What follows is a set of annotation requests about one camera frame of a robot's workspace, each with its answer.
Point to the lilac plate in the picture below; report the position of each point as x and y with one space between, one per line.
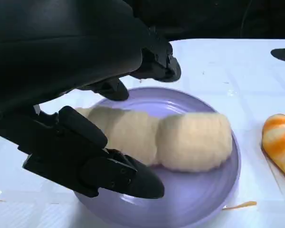
180 190

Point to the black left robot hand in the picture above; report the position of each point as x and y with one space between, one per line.
50 66

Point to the black round table grommet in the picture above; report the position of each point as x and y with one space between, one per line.
283 54

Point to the orange and white bread roll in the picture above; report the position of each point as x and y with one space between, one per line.
279 142

